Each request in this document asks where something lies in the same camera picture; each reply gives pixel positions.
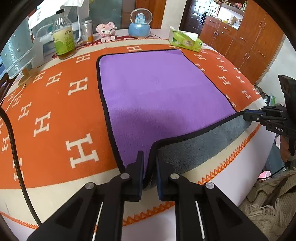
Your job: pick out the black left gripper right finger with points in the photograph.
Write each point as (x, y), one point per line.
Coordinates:
(203, 212)

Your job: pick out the brown wooden cabinet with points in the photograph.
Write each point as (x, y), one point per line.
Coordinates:
(252, 47)

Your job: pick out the small metal can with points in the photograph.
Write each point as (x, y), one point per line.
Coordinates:
(87, 32)

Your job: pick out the teal lamp with pearls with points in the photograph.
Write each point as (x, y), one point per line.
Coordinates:
(22, 55)

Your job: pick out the orange H-pattern tablecloth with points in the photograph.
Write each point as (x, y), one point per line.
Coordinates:
(62, 140)

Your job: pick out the blue castle snow globe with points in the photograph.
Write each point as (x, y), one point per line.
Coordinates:
(140, 20)

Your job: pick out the green tissue pack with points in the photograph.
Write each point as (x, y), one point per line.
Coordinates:
(186, 40)

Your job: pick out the glass bottle yellow label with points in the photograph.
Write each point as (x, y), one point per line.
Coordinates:
(63, 37)

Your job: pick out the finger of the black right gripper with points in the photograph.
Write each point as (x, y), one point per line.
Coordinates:
(253, 115)

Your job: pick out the white appliance with cloth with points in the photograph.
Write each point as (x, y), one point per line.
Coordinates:
(41, 22)

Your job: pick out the purple and grey towel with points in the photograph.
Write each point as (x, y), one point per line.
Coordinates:
(161, 103)

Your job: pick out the pink block toy figure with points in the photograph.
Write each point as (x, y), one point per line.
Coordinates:
(106, 32)

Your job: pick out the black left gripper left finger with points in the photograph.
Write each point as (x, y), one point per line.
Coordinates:
(95, 212)

